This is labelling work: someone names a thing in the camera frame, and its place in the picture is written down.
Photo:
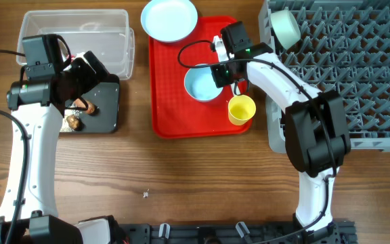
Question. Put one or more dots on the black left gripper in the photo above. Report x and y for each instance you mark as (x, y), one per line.
(90, 78)

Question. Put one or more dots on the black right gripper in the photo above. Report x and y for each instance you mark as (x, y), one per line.
(221, 80)

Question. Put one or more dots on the light blue bowl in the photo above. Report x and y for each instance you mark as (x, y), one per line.
(200, 85)

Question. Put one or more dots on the orange carrot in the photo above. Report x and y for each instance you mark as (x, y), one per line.
(84, 105)

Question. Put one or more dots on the brown food scrap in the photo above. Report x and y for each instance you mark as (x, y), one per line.
(73, 122)

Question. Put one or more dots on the mint green bowl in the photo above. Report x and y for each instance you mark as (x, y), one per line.
(285, 28)

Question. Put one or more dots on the red snack wrapper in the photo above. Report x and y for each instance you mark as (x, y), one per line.
(72, 57)

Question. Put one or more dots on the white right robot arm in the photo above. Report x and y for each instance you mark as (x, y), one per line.
(316, 135)

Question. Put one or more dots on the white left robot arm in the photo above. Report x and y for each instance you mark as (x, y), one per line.
(28, 212)

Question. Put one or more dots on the grey dishwasher rack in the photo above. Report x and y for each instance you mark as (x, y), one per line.
(344, 46)

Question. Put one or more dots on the white plastic spoon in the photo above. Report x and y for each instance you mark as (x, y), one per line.
(235, 89)

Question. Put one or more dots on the black plastic tray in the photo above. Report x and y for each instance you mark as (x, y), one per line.
(105, 96)

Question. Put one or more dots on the yellow plastic cup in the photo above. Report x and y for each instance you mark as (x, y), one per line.
(241, 109)

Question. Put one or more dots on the clear plastic bin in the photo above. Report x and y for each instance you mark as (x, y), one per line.
(105, 32)

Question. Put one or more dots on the red serving tray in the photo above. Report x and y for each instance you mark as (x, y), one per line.
(174, 113)

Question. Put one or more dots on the light blue plate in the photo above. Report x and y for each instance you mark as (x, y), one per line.
(169, 20)

